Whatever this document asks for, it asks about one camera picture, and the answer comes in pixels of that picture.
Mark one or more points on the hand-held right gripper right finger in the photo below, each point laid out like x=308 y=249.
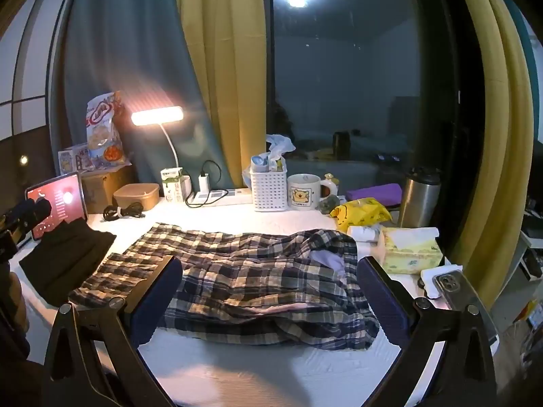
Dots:
x=382 y=301

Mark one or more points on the tablet with red screen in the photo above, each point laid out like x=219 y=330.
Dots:
x=59 y=197

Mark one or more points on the dark glass window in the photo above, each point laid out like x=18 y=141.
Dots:
x=348 y=72

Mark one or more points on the printed snack bag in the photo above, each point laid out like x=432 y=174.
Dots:
x=102 y=135

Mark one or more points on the purple folded cloth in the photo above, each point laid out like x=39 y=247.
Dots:
x=373 y=193

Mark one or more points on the yellow plastic packet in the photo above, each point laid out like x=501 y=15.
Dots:
x=360 y=214

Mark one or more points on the black folded cloth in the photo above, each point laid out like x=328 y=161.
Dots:
x=63 y=258

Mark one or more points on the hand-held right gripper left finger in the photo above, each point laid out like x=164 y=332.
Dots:
x=157 y=301

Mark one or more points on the white plastic basket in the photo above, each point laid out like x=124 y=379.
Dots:
x=269 y=190

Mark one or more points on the white bear print mug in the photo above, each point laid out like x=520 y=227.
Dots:
x=303 y=195

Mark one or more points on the white shelf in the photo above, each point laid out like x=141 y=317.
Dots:
x=532 y=246

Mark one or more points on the brown lidded food container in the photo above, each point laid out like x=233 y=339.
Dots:
x=135 y=198

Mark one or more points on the steel thermos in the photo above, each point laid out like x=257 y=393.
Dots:
x=418 y=203

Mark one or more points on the grey green crumpled cloth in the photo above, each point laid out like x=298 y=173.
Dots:
x=328 y=204

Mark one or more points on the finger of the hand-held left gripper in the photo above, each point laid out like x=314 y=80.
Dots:
x=32 y=211

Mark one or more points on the white plastic bag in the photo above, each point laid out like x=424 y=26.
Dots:
x=280 y=143

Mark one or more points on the teal curtain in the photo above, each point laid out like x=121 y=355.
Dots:
x=127 y=51

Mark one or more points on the smartphone in clear case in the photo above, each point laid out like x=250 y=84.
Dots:
x=456 y=288

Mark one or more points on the white charger plug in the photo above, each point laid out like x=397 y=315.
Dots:
x=204 y=183

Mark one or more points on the blue tube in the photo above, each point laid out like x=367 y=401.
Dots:
x=258 y=162

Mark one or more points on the white desk lamp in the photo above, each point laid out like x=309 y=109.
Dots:
x=157 y=115

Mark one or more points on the yellow tissue box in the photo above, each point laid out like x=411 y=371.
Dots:
x=407 y=254

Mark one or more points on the brown cardboard box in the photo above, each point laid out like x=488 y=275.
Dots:
x=99 y=190

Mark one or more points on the white power strip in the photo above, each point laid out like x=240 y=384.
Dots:
x=229 y=197

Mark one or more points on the white green milk carton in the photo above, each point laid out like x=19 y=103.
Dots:
x=172 y=186

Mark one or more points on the small white printed box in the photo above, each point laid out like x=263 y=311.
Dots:
x=72 y=159

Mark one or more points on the plaid flannel shirt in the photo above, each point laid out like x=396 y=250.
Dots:
x=254 y=271

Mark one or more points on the yellow curtain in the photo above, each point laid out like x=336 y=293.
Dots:
x=220 y=51
x=500 y=135

